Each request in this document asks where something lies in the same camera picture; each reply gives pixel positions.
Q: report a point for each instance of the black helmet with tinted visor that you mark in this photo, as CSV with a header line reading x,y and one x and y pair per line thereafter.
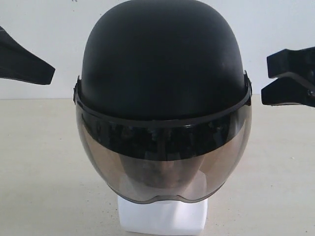
x,y
163,106

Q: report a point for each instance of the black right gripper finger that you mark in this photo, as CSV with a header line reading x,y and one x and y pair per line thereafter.
x,y
291,62
286,91

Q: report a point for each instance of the white mannequin head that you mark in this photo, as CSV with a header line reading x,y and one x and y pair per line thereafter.
x,y
170,214

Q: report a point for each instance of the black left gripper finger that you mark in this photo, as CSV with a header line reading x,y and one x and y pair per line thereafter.
x,y
17,63

